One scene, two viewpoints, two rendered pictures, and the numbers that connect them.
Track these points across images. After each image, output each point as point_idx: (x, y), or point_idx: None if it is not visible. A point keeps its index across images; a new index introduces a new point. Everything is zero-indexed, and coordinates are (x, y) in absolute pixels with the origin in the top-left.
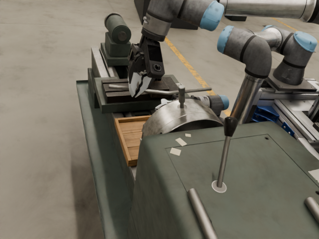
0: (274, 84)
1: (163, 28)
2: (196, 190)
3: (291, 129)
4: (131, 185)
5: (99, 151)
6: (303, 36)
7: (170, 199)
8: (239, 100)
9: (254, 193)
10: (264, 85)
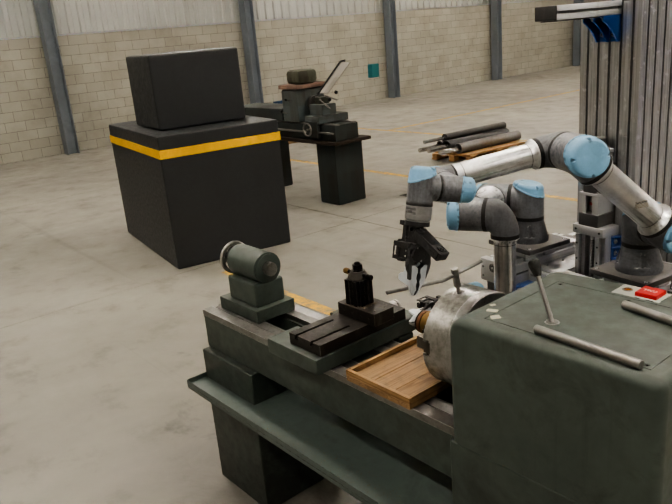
0: (521, 250)
1: (429, 213)
2: None
3: None
4: (422, 437)
5: (317, 451)
6: (525, 184)
7: (523, 342)
8: (500, 274)
9: (581, 316)
10: None
